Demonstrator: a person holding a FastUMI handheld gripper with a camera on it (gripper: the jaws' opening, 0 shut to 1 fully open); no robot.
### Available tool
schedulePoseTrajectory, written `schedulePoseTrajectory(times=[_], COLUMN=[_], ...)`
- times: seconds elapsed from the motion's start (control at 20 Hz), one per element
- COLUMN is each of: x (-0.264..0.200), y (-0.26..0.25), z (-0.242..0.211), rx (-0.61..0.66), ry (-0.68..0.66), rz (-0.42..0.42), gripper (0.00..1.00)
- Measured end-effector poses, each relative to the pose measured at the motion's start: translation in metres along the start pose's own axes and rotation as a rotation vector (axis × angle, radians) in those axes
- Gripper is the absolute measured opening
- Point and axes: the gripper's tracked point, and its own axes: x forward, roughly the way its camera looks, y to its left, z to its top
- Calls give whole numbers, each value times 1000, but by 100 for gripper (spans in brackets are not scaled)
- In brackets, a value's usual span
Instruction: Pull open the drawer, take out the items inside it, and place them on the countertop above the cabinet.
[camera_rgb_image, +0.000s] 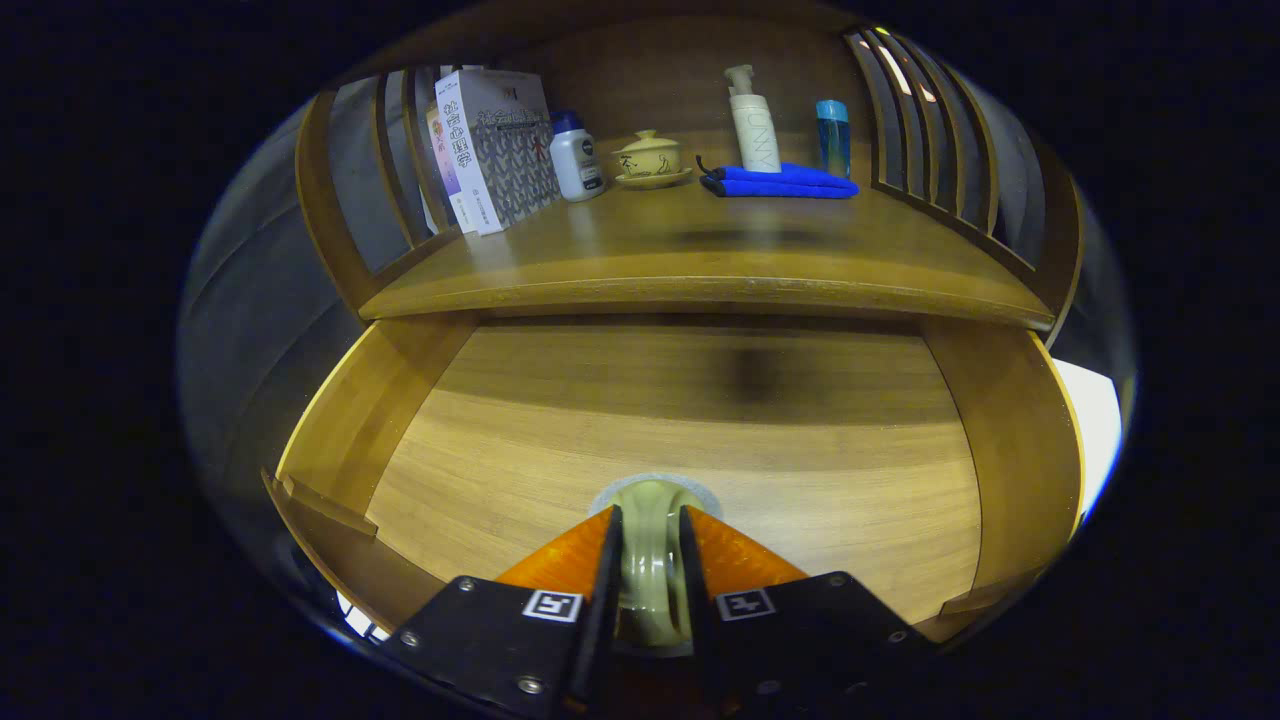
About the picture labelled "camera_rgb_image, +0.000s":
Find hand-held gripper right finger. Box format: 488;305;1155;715
678;503;938;719

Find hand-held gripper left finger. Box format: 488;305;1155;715
383;503;625;719

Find green handled sponge brush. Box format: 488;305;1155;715
588;472;723;656

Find wooden drawer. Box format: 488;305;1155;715
262;312;1086;646

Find wooden countertop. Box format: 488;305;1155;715
358;170;1056;331

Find brown wooden cabinet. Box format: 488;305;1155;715
295;5;1086;336

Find white bottle blue cap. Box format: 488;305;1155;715
549;110;607;203

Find black backdrop cloth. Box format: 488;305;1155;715
178;100;371;561

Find blue folded cloth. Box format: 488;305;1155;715
696;155;861;200

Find yellow lidded teacup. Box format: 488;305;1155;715
610;129;694;191

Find thick white book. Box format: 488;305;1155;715
437;68;563;237

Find thin purple book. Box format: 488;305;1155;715
425;100;471;231

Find white pump bottle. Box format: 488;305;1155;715
724;65;783;174

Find blue translucent bottle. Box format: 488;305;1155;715
814;99;853;179

